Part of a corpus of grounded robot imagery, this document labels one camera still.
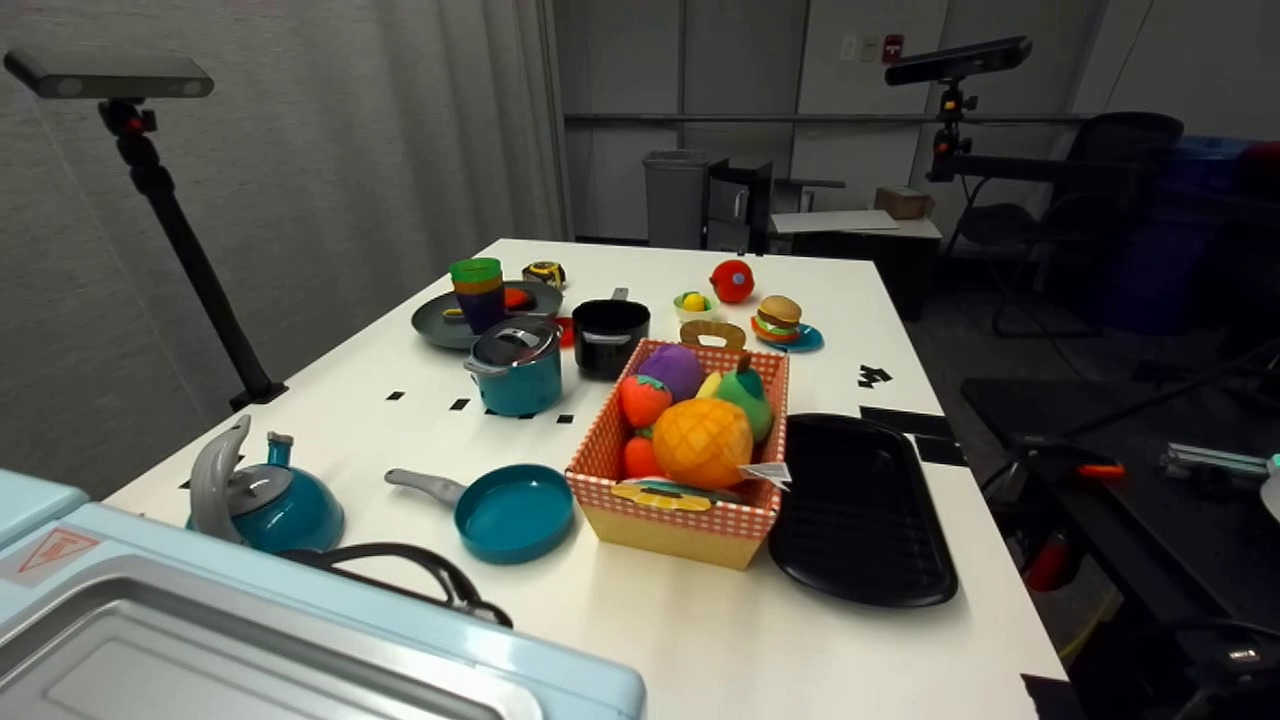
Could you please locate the purple toy vegetable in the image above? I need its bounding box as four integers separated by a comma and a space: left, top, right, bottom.
639, 341, 709, 406

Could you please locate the teal metal bar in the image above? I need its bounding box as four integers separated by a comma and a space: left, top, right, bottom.
1160, 440, 1272, 483

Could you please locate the black toy pot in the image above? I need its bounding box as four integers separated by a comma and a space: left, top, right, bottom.
566, 283, 656, 383

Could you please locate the green toy cup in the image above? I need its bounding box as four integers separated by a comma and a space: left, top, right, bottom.
448, 254, 508, 289

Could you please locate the blue toy kettle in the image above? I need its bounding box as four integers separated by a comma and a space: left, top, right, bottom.
184, 414, 346, 562

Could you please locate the black toaster power cable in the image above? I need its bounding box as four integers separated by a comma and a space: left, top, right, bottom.
285, 537, 521, 631

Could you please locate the orange plush toy fruit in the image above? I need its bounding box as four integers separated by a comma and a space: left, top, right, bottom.
646, 392, 760, 496

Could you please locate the green toy fruit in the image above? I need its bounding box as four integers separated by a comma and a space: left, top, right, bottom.
720, 367, 776, 445

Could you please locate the black stereo camera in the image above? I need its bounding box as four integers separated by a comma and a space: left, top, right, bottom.
879, 31, 1036, 88
0, 50, 214, 106

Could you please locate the toy hamburger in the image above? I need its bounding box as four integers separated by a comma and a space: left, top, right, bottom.
747, 293, 806, 352

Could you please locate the black box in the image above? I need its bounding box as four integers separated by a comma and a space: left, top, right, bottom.
701, 155, 776, 261

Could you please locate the white side table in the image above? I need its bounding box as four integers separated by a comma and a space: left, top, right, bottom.
768, 205, 944, 269

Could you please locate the black ribbed baking tray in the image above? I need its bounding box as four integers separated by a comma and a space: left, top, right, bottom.
763, 409, 962, 614

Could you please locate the orange checkered cardboard basket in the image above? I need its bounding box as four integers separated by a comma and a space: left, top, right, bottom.
562, 318, 795, 575

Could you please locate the blue toy frying pan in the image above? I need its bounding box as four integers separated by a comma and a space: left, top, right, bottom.
379, 461, 580, 569

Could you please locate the blue toy pot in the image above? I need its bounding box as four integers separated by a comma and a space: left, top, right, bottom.
461, 334, 566, 426

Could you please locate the red toy tomato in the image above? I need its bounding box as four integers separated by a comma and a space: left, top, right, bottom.
703, 258, 760, 309

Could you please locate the black office chair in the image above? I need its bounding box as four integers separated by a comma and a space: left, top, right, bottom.
988, 110, 1190, 341

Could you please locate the dark pot lid with handle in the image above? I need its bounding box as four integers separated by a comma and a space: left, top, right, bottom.
462, 318, 562, 373

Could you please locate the small blue toy plate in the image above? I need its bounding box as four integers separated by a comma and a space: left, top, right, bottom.
742, 321, 827, 360

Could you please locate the grey bin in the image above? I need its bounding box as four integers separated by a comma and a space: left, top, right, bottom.
639, 146, 731, 249

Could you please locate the small yellow rimmed toy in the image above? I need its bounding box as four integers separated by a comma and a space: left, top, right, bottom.
521, 258, 571, 293

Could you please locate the black camera stand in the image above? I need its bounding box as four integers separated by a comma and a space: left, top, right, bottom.
924, 75, 981, 185

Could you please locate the light blue toaster oven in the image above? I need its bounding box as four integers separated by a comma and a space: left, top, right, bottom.
0, 465, 650, 720

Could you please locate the grey round plate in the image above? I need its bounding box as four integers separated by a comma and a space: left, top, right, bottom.
406, 278, 566, 356

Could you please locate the black camera tripod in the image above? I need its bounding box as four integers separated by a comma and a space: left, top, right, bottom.
94, 94, 286, 414

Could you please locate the red toy fruit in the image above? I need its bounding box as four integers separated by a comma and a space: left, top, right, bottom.
619, 429, 663, 483

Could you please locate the red toy strawberry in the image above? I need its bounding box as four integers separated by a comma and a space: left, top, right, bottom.
614, 373, 679, 435

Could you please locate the brown cardboard box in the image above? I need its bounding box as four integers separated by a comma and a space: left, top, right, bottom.
873, 185, 936, 224

